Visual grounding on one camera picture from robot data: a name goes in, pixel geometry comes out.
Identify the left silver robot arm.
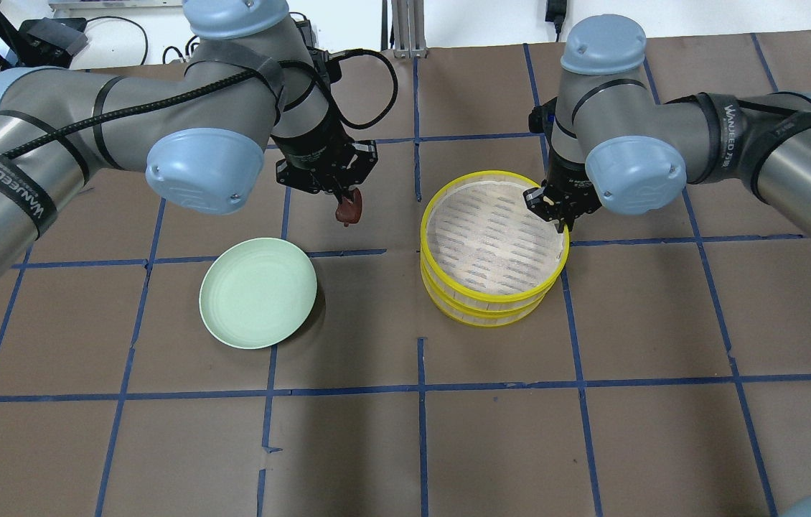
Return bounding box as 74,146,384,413
0,1,378,277

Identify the yellow steamer layer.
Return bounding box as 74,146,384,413
420,170,570,308
420,267,548,328

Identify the aluminium frame post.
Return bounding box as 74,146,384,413
391,0,428,59

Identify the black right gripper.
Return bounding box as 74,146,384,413
524,168,601,235

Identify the light green plate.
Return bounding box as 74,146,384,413
198,238,318,350

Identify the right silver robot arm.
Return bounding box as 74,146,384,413
524,14,811,239

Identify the black power adapter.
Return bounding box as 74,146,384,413
545,0,568,25

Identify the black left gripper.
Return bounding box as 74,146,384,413
276,137,378,209

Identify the brown bun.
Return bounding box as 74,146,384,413
334,187,363,227

